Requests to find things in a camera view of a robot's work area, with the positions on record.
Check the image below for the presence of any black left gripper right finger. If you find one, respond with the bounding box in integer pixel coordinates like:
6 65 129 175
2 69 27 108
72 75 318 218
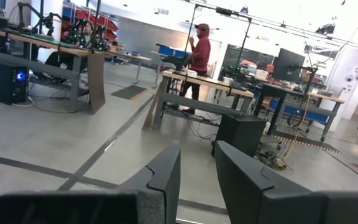
214 140 323 224

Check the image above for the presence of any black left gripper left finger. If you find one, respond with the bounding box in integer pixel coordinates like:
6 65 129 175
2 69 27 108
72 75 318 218
116 140 181 224

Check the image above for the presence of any dark floor mat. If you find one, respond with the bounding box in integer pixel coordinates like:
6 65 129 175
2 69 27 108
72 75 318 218
111 84 149 101

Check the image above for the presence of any black-top workbench blue panel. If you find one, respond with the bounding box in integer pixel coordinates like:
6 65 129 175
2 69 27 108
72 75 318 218
253 82 346 142

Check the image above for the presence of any blue storage bin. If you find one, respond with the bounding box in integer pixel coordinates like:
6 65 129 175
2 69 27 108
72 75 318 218
156 43 190 60

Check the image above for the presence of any black monitor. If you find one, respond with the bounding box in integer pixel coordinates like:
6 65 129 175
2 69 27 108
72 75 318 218
272 48 306 83

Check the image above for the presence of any person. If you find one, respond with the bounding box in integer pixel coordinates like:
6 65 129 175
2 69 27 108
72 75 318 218
178 23 212 115
44 19 103 80

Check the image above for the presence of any background robot with green lights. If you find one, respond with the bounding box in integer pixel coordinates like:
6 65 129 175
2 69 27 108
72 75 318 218
67 18 111 52

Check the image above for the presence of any shelf with red bins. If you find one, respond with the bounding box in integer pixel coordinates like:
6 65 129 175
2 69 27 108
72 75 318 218
73 8 119 40

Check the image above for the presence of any cable tangle on floor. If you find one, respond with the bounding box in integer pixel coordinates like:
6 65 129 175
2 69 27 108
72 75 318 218
255 149 293 171

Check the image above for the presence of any wood-top workbench grey frame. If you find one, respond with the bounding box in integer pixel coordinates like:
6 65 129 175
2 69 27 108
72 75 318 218
0 27 107 115
104 51 152 85
141 70 255 131

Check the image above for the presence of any black overhead camera rig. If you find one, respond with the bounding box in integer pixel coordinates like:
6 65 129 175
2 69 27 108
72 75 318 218
183 2 253 75

